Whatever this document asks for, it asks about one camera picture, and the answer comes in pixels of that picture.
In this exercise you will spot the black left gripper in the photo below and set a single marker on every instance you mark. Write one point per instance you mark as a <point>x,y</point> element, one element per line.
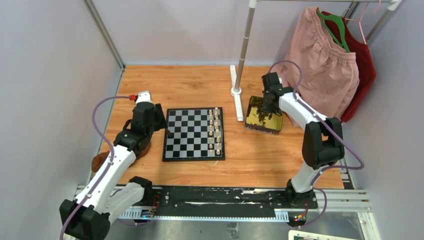
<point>158,115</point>

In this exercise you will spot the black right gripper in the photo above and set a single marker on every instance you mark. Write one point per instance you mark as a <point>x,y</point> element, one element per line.
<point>266,108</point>

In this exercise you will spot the black white chess board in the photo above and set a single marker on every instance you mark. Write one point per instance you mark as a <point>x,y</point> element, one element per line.
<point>193,131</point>

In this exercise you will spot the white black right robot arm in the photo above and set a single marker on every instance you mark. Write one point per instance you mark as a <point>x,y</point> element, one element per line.
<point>321,146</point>

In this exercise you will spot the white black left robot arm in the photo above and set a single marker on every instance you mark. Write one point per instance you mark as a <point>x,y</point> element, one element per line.
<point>90,215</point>

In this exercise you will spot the gold tin box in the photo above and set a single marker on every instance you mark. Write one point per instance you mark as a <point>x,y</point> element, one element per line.
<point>258,120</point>

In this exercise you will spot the white clothes rack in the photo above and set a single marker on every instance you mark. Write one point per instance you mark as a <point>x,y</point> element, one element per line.
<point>236,71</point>

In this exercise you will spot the pink garment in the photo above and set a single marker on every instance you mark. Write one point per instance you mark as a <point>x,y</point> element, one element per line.
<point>302,66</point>

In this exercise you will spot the red garment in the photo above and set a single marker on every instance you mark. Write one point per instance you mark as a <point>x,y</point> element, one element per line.
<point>361,66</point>

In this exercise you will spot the pink clothes hanger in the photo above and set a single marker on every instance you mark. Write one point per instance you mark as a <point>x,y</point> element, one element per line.
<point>361,23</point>

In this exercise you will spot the white tablet corner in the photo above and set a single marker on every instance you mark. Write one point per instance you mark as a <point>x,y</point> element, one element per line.
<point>302,235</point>

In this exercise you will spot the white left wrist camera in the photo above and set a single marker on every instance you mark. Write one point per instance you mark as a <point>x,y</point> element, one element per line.
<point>143,96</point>

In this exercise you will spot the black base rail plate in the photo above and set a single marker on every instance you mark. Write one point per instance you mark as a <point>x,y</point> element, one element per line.
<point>220,203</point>

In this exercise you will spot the aluminium frame post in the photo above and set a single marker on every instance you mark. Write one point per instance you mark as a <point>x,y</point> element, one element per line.
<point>92,10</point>

